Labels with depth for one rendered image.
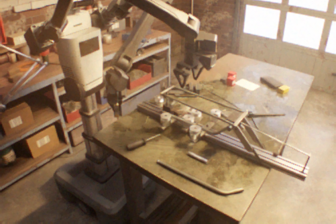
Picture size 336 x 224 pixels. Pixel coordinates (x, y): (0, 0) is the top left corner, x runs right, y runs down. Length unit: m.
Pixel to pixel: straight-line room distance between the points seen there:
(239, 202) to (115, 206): 0.96
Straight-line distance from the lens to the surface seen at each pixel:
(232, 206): 0.94
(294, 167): 1.11
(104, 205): 1.73
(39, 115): 2.35
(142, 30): 1.10
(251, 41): 4.24
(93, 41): 1.39
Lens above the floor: 1.62
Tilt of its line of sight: 30 degrees down
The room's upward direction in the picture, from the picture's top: straight up
